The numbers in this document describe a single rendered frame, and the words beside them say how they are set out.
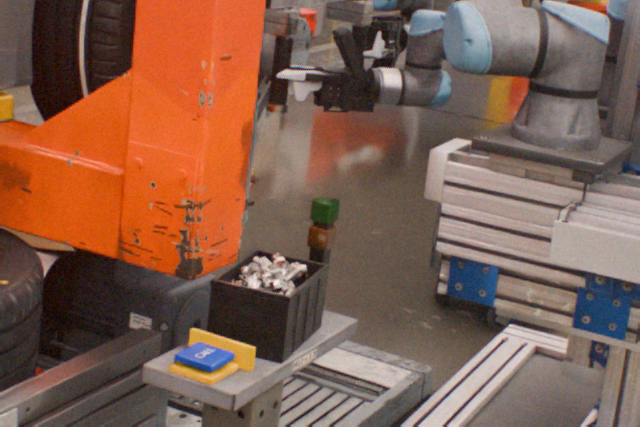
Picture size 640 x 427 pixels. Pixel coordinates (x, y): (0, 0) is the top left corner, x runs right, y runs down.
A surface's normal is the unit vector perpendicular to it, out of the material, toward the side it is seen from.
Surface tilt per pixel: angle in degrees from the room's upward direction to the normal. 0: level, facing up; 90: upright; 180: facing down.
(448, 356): 0
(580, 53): 90
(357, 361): 0
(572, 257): 90
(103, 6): 79
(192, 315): 90
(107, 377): 90
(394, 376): 0
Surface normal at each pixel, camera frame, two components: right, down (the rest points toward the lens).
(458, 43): -0.97, 0.04
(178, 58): -0.47, 0.18
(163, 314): -0.10, 0.25
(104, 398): 0.87, 0.22
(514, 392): 0.11, -0.96
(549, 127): -0.35, -0.11
